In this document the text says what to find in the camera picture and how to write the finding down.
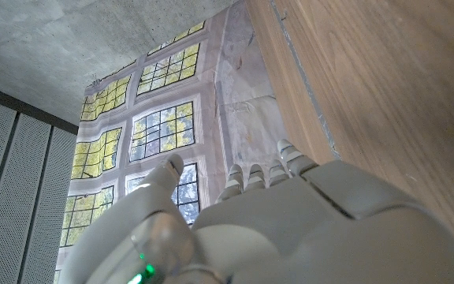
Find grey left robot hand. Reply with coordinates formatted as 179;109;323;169
57;138;454;284

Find grey tape outline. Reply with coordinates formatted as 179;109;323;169
269;0;341;159

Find printed window backdrop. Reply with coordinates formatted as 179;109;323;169
53;0;330;284

